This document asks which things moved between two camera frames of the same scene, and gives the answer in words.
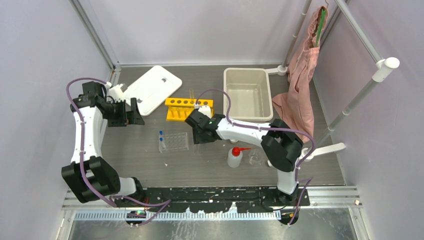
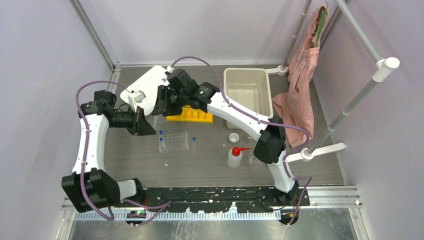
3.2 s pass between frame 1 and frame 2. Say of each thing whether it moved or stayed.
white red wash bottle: stayed
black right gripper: moved
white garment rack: stayed
